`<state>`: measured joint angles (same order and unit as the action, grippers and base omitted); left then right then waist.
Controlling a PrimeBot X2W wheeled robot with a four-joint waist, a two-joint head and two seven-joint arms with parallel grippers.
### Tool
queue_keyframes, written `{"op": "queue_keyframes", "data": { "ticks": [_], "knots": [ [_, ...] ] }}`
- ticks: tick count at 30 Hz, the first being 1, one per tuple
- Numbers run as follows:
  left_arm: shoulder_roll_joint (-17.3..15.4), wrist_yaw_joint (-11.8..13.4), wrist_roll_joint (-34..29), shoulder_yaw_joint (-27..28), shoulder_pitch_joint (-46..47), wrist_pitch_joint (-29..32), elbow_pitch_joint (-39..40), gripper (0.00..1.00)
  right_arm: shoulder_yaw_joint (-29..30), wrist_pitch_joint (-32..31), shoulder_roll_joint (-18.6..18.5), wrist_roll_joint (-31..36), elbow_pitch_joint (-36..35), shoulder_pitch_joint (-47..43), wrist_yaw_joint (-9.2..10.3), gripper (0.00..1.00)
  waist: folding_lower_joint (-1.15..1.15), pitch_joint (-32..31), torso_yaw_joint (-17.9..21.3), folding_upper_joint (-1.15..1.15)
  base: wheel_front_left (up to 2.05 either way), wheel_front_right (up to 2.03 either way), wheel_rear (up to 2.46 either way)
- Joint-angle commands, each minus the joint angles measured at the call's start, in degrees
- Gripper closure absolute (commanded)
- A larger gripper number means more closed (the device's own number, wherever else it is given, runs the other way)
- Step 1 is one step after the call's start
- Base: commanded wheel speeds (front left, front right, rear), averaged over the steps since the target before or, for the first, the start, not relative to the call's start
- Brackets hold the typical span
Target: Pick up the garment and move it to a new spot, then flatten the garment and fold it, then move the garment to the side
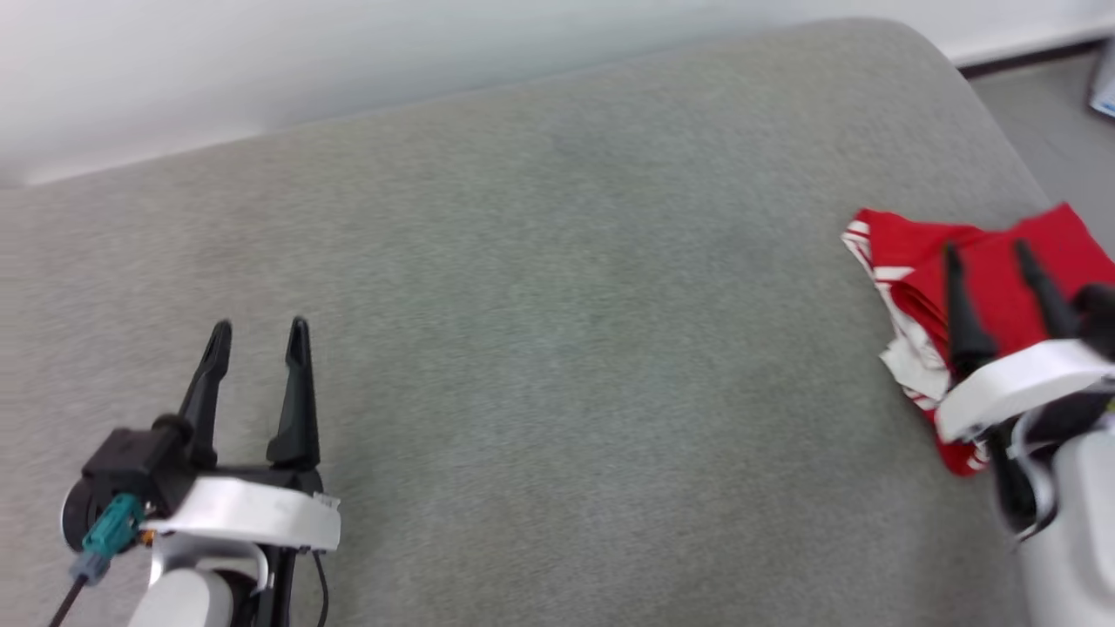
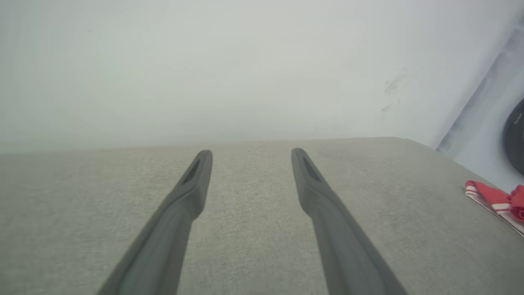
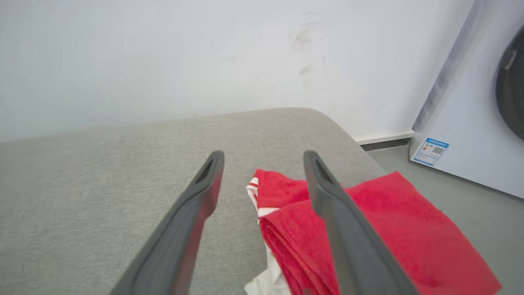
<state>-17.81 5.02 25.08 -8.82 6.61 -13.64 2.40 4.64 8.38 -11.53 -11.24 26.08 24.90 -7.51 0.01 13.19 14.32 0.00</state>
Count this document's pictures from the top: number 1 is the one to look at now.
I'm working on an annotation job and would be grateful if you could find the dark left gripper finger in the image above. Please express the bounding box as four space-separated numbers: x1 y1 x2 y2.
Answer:
179 320 233 468
266 317 321 472

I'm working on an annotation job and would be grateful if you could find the red and white shirt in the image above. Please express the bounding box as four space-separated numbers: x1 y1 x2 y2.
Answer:
841 202 1115 477

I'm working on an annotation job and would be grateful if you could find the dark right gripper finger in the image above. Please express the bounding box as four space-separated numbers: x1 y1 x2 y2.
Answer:
1012 239 1082 343
944 245 999 381

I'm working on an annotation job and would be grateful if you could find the grey fabric sofa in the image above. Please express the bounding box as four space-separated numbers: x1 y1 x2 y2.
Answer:
0 17 1115 627

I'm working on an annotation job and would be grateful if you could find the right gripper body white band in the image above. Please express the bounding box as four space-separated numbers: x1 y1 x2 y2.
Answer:
935 340 1115 534

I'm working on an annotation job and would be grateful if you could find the thin black connector cable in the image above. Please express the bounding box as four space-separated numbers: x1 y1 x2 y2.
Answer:
48 575 92 627

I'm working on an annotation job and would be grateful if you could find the teal cable connector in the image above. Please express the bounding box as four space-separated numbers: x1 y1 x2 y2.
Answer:
70 492 145 584

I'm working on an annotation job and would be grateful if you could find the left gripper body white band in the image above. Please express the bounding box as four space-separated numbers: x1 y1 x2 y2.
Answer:
144 460 342 627

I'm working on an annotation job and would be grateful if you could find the dark skirting board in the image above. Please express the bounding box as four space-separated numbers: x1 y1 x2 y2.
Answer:
956 37 1115 79

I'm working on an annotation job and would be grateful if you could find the blue and white object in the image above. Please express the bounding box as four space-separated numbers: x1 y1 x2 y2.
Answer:
1089 57 1115 118

